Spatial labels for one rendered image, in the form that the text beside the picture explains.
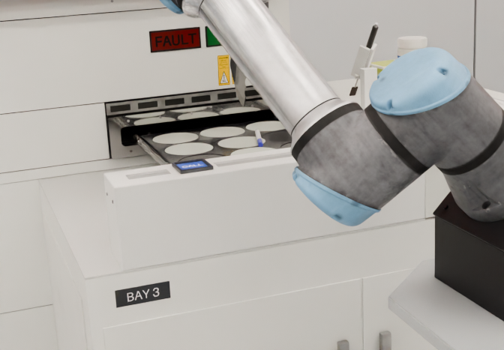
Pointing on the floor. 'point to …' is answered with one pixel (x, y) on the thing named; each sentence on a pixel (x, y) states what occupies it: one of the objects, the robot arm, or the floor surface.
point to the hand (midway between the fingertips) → (256, 100)
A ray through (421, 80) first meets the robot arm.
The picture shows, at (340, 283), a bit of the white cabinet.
